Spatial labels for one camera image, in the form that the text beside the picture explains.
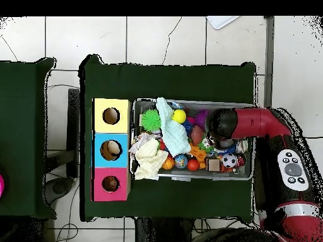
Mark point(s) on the clear mesh bin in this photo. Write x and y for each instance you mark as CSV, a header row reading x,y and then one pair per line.
x,y
145,106

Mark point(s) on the red round disc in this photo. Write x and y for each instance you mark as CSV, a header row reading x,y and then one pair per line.
x,y
1,185

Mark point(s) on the grey metal rail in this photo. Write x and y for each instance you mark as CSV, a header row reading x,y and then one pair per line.
x,y
268,50

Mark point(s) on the wooden box with three holes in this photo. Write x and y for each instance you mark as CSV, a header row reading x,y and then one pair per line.
x,y
111,128

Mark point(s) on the dark green tablecloth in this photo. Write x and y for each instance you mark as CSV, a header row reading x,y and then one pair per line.
x,y
176,80

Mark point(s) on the smooth orange ball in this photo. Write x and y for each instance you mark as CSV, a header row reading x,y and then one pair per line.
x,y
193,165

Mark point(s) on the purple spiky toy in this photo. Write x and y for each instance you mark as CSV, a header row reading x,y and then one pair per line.
x,y
202,117

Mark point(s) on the small soccer ball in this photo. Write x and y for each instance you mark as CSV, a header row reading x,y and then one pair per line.
x,y
229,160

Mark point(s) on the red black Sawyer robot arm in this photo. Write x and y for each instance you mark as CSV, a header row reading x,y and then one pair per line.
x,y
252,123

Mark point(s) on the white flat board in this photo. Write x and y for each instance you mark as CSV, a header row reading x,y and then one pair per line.
x,y
222,21

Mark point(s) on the plain green spiky ball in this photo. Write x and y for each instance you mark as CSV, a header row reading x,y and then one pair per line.
x,y
151,120

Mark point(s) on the grey round base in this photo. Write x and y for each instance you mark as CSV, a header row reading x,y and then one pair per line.
x,y
59,187

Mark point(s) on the wooden cube block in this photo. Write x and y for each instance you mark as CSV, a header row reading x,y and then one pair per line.
x,y
213,164

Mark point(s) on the brown toy football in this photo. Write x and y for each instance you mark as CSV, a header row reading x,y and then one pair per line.
x,y
196,134

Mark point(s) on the cream waffle cloth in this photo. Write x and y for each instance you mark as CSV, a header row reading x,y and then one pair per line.
x,y
150,160

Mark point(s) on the mint green waffle cloth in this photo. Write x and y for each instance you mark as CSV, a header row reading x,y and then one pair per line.
x,y
175,136

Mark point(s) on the smooth yellow ball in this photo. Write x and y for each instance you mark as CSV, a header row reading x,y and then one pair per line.
x,y
179,116

